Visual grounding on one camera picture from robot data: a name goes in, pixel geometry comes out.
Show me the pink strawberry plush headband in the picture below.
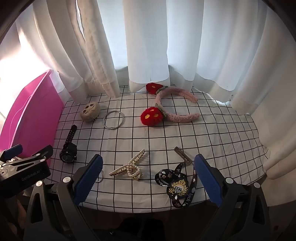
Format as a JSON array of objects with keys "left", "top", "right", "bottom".
[{"left": 141, "top": 82, "right": 201, "bottom": 127}]

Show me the silver metal bangle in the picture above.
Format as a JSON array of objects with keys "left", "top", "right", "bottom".
[{"left": 103, "top": 111, "right": 125, "bottom": 130}]

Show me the checkered white tablecloth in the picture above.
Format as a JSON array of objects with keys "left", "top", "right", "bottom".
[{"left": 49, "top": 85, "right": 271, "bottom": 214}]

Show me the black printed lanyard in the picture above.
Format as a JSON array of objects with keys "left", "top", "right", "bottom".
[{"left": 154, "top": 162, "right": 198, "bottom": 208}]

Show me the beige textured curtain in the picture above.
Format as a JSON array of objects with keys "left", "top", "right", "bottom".
[{"left": 77, "top": 0, "right": 121, "bottom": 98}]

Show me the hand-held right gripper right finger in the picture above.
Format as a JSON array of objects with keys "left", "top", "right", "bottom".
[{"left": 194, "top": 153, "right": 270, "bottom": 241}]

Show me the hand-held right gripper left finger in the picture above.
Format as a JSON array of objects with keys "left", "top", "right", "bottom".
[{"left": 24, "top": 154, "right": 103, "bottom": 241}]

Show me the pearl hair claw clip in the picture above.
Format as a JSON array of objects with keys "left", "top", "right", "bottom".
[{"left": 109, "top": 149, "right": 146, "bottom": 181}]

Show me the white curtain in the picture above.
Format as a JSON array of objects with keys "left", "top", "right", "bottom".
[{"left": 0, "top": 0, "right": 296, "bottom": 180}]

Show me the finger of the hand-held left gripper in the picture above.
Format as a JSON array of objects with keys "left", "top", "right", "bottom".
[
  {"left": 0, "top": 144, "right": 23, "bottom": 161},
  {"left": 24, "top": 145, "right": 54, "bottom": 163}
]

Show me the pink plastic basin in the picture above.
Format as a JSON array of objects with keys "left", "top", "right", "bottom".
[{"left": 0, "top": 69, "right": 65, "bottom": 160}]

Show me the beige plush hair clip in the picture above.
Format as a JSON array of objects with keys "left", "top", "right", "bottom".
[{"left": 80, "top": 102, "right": 101, "bottom": 122}]

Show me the silver metal snap hair clip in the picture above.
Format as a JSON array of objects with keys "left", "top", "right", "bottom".
[{"left": 174, "top": 146, "right": 193, "bottom": 166}]

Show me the black wrist watch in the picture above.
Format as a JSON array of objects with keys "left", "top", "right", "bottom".
[{"left": 59, "top": 124, "right": 78, "bottom": 163}]

